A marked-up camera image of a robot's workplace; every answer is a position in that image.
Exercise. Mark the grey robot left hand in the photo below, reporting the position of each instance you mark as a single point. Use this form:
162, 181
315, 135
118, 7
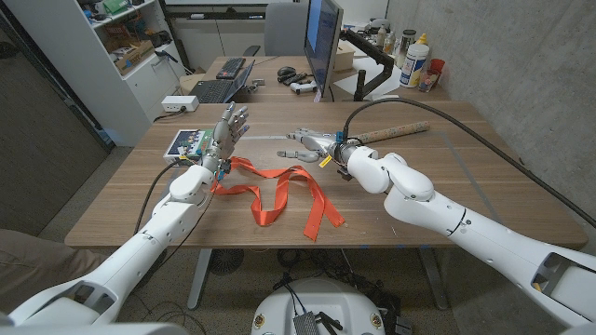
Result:
226, 139

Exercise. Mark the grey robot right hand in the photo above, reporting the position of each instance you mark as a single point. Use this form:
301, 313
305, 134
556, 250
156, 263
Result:
321, 145

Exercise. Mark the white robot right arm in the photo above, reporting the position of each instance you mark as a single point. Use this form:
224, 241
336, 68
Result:
465, 228

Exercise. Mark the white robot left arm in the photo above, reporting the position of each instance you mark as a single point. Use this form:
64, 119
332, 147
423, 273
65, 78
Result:
130, 260

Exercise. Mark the green printed gift box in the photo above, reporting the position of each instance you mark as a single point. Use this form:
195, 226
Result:
188, 142

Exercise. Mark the white power strip box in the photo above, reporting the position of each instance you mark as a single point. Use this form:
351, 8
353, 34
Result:
179, 103

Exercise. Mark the orange satin ribbon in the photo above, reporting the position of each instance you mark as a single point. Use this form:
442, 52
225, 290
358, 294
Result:
279, 195

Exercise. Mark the brown wrapping paper roll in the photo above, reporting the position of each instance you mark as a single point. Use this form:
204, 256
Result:
396, 131

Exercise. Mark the beige cardboard box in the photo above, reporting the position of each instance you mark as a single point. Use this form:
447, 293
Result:
344, 56

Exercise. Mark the brown cardboard box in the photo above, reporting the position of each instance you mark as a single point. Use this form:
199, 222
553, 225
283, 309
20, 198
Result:
135, 56

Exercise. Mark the dark open laptop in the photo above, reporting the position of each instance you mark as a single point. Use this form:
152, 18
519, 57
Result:
212, 90

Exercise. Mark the white game controller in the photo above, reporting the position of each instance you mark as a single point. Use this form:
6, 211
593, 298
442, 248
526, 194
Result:
302, 87

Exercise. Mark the black keyboard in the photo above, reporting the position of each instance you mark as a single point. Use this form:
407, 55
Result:
230, 68

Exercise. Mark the black remote control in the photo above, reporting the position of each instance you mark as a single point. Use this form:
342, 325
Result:
294, 78

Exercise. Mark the black computer mouse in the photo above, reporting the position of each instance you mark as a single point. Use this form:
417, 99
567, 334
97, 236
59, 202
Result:
286, 71

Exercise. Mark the white paper sheets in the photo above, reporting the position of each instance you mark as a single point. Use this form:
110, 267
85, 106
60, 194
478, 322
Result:
368, 74

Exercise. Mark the black computer monitor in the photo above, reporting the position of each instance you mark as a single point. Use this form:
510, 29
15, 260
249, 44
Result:
323, 46

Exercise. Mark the white shelf cabinet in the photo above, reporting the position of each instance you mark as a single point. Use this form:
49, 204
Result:
130, 93

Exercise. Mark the white wipes canister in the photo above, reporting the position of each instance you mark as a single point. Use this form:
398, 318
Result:
413, 65

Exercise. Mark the grey office chair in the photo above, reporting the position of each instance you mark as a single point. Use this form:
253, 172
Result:
284, 28

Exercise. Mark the dark-lidded tall jar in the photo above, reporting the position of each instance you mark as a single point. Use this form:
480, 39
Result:
404, 46

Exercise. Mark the grey table leg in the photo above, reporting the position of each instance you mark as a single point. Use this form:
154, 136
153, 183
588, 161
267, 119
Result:
199, 279
435, 279

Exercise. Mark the yellow-capped bottle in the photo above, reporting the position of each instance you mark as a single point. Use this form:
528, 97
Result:
422, 39

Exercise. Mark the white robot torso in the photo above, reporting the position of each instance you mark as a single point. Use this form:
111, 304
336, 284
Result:
321, 302

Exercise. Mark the person's khaki trouser leg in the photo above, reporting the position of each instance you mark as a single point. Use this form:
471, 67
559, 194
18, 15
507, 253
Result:
42, 265

